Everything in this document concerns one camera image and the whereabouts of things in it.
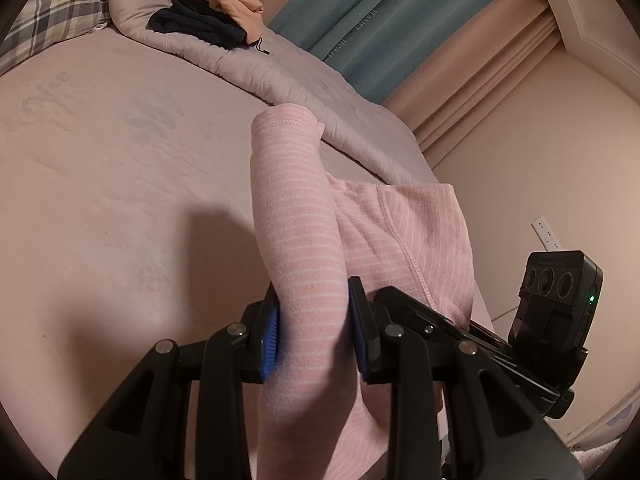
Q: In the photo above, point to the pink bed sheet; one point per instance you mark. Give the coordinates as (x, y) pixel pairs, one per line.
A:
(125, 185)

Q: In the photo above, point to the white fluffy mat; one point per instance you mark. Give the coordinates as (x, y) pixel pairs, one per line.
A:
(605, 455)

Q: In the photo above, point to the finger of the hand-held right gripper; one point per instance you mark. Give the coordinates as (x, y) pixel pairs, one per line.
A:
(425, 317)

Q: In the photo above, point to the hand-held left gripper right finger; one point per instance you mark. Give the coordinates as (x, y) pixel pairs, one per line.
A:
(361, 330)

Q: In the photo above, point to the teal curtain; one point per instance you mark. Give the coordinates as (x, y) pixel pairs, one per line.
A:
(390, 25)

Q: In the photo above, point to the plaid pillow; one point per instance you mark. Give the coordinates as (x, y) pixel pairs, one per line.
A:
(50, 5)

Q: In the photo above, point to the pinkish grey duvet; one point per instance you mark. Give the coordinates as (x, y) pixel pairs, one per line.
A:
(300, 75)

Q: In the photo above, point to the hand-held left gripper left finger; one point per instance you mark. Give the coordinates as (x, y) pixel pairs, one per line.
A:
(270, 340)

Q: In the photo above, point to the white wall socket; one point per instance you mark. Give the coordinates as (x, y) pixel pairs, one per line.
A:
(545, 232)

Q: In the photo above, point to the pink striped garment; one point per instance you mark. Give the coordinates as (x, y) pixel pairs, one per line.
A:
(300, 210)

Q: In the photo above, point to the white door frame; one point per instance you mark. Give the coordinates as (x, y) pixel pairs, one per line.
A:
(585, 5)

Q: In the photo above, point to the navy cloth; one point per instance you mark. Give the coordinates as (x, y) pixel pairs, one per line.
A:
(200, 20)

